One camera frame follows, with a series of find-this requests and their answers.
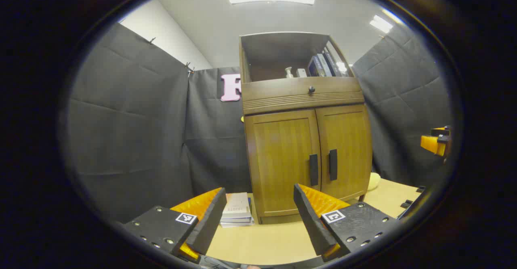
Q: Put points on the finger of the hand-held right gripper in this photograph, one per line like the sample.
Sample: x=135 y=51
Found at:
x=431 y=143

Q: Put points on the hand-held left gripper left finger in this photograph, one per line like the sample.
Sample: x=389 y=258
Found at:
x=210 y=220

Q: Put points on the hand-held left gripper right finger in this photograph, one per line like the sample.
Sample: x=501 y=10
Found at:
x=311 y=224

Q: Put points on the wooden cabinet door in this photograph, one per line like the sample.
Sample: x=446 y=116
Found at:
x=278 y=160
x=347 y=139

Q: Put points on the wooden double-door shoe cabinet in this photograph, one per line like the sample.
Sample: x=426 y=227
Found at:
x=303 y=95

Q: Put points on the wooden cabinet drawer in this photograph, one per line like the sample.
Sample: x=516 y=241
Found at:
x=282 y=93

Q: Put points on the light cover book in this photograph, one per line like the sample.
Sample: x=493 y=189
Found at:
x=236 y=225

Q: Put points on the yellow round cushion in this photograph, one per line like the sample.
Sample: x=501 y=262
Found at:
x=374 y=181

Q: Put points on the small ceiling light panel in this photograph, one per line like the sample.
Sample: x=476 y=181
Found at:
x=381 y=24

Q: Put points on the black backdrop cloth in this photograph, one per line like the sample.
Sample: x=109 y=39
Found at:
x=129 y=119

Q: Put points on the grey spine book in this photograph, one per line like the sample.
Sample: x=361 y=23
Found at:
x=324 y=66

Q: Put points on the small white box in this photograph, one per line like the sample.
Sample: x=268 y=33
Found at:
x=301 y=73

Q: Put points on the small white vase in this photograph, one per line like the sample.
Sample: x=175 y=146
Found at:
x=289 y=73

